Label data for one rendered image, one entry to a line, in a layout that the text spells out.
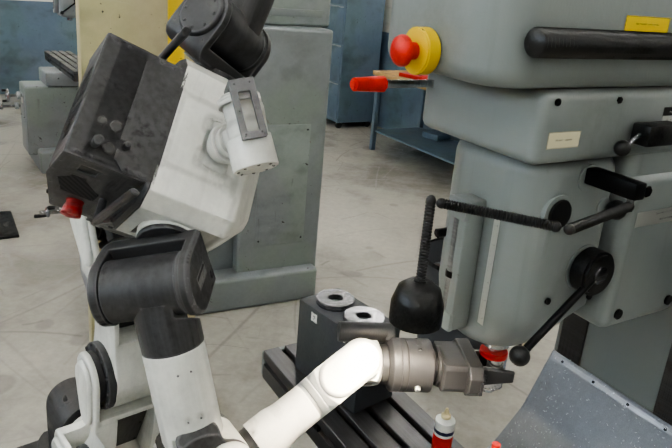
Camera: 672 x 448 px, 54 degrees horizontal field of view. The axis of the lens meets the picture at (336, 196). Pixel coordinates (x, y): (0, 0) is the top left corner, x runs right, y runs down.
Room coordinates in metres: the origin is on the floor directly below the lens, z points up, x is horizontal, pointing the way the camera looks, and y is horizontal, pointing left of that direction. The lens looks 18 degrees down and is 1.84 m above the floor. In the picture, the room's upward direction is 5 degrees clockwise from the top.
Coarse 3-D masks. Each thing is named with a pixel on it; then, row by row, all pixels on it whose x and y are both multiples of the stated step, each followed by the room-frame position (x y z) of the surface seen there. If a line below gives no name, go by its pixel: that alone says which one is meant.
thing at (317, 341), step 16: (336, 288) 1.48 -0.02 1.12; (304, 304) 1.39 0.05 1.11; (320, 304) 1.37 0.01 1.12; (336, 304) 1.37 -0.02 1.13; (352, 304) 1.38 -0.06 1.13; (304, 320) 1.39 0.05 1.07; (320, 320) 1.35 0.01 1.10; (336, 320) 1.32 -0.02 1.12; (352, 320) 1.30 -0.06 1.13; (368, 320) 1.31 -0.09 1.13; (384, 320) 1.34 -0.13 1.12; (304, 336) 1.39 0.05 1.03; (320, 336) 1.34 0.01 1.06; (336, 336) 1.30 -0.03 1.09; (304, 352) 1.38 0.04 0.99; (320, 352) 1.34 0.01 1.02; (304, 368) 1.38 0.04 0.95; (352, 400) 1.25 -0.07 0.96; (368, 400) 1.27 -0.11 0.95
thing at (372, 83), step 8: (352, 80) 0.93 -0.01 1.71; (360, 80) 0.93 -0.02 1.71; (368, 80) 0.94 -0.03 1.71; (376, 80) 0.95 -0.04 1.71; (384, 80) 0.95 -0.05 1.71; (392, 80) 0.97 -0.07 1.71; (400, 80) 0.98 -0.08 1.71; (408, 80) 0.98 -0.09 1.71; (416, 80) 0.99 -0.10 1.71; (424, 80) 1.00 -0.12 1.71; (432, 80) 1.00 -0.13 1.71; (352, 88) 0.93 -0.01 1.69; (360, 88) 0.93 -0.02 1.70; (368, 88) 0.94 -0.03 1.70; (376, 88) 0.94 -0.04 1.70; (384, 88) 0.95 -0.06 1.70
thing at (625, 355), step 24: (576, 336) 1.28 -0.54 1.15; (600, 336) 1.24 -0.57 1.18; (624, 336) 1.19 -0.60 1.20; (648, 336) 1.15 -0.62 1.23; (576, 360) 1.27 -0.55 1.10; (600, 360) 1.23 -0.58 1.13; (624, 360) 1.18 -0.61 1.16; (648, 360) 1.14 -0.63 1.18; (624, 384) 1.17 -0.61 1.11; (648, 384) 1.13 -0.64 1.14; (648, 408) 1.12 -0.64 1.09
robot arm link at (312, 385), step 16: (336, 352) 0.92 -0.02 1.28; (352, 352) 0.92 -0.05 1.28; (368, 352) 0.93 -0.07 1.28; (320, 368) 0.90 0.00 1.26; (336, 368) 0.90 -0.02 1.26; (352, 368) 0.91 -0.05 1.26; (368, 368) 0.91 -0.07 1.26; (304, 384) 0.90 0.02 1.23; (320, 384) 0.89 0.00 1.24; (336, 384) 0.89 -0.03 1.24; (352, 384) 0.89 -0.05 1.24; (320, 400) 0.88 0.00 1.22; (336, 400) 0.88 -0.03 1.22; (320, 416) 0.89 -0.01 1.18
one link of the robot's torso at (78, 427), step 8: (80, 416) 1.40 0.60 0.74; (72, 424) 1.37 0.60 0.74; (80, 424) 1.37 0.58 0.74; (56, 432) 1.35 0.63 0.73; (64, 432) 1.34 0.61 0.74; (72, 432) 1.35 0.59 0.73; (80, 432) 1.36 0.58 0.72; (88, 432) 1.37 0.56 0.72; (56, 440) 1.33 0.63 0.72; (64, 440) 1.31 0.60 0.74; (72, 440) 1.35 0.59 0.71; (80, 440) 1.36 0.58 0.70
